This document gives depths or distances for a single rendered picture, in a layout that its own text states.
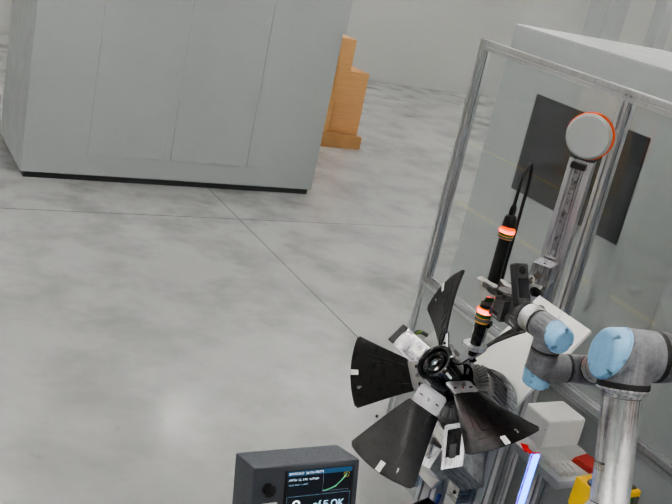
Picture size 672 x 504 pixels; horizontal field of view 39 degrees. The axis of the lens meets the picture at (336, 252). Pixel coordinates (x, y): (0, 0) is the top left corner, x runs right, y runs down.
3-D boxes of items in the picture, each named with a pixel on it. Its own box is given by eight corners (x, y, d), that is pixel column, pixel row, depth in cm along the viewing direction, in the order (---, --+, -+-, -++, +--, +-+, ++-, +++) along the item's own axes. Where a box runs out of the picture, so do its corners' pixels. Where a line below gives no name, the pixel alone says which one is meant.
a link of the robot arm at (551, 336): (547, 358, 236) (556, 328, 233) (521, 338, 245) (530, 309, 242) (571, 357, 240) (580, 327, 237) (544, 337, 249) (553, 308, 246)
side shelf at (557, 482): (544, 425, 341) (546, 418, 340) (610, 482, 311) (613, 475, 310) (491, 429, 329) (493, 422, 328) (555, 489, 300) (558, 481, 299)
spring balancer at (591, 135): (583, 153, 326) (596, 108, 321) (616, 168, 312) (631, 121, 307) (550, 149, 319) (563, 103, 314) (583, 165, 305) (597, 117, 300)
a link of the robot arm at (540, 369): (565, 394, 245) (577, 357, 241) (526, 391, 242) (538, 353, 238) (552, 379, 252) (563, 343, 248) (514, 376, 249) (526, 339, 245)
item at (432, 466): (428, 474, 288) (440, 455, 290) (442, 481, 284) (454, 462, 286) (415, 462, 284) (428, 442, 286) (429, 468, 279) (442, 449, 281)
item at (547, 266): (535, 276, 327) (541, 253, 324) (554, 282, 324) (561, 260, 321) (526, 282, 318) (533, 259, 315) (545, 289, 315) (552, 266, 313)
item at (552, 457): (554, 451, 317) (555, 446, 316) (580, 477, 305) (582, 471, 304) (533, 452, 313) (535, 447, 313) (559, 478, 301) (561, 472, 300)
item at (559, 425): (549, 421, 338) (557, 395, 334) (578, 446, 324) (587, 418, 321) (512, 424, 329) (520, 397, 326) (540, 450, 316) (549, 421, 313)
